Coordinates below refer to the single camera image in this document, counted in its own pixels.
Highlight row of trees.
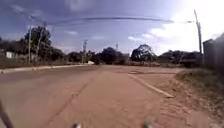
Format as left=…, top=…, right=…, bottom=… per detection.
left=0, top=25, right=204, bottom=68

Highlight reddish dusty road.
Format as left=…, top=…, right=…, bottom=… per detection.
left=0, top=64, right=224, bottom=128

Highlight concrete kerb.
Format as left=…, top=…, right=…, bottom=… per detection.
left=127, top=72, right=175, bottom=99

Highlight robot's own part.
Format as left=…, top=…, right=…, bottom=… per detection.
left=143, top=119, right=154, bottom=128
left=71, top=122, right=82, bottom=128

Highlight pale roadside kerb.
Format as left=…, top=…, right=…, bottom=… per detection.
left=0, top=63, right=89, bottom=75

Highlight utility pole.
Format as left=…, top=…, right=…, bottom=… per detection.
left=27, top=14, right=34, bottom=66
left=193, top=9, right=204, bottom=66

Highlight grass verge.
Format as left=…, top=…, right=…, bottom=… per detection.
left=174, top=68, right=224, bottom=118

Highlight white building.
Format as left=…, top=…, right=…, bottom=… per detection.
left=4, top=50, right=18, bottom=60

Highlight overhead wires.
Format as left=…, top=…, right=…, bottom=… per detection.
left=9, top=4, right=201, bottom=28

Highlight grey wall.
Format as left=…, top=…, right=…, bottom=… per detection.
left=202, top=32, right=224, bottom=71

